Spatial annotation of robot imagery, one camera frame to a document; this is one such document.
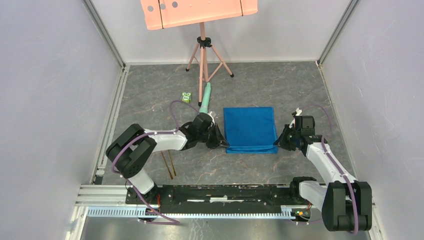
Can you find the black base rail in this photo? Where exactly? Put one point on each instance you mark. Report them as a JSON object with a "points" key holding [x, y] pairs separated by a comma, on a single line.
{"points": [[220, 199]]}

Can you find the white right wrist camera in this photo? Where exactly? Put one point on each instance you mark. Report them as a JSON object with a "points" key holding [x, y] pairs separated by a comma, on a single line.
{"points": [[296, 113]]}

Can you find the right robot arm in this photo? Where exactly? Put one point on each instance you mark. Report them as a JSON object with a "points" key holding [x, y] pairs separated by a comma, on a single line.
{"points": [[345, 203]]}

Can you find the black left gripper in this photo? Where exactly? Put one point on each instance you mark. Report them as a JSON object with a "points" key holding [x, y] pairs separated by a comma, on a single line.
{"points": [[219, 140]]}

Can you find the gold fork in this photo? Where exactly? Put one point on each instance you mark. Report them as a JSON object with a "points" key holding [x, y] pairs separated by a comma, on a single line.
{"points": [[167, 166]]}

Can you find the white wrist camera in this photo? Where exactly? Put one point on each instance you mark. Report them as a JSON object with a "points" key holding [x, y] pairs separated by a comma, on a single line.
{"points": [[212, 114], [296, 113]]}

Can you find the blue cloth napkin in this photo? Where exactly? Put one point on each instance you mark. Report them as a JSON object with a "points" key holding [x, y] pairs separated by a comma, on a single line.
{"points": [[250, 130]]}

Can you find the green owl toy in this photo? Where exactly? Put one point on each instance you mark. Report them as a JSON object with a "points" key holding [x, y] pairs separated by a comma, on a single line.
{"points": [[186, 97]]}

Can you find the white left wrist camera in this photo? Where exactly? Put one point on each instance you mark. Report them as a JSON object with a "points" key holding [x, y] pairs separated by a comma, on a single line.
{"points": [[212, 114]]}

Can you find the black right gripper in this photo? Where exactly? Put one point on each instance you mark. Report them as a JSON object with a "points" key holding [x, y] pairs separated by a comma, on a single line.
{"points": [[281, 142]]}

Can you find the pink music stand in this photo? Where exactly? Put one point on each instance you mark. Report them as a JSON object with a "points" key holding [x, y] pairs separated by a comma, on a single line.
{"points": [[163, 14]]}

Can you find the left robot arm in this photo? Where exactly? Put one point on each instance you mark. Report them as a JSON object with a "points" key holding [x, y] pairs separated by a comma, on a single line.
{"points": [[131, 150]]}

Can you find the mint green flashlight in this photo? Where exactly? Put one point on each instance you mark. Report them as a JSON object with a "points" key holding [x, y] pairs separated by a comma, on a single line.
{"points": [[206, 98]]}

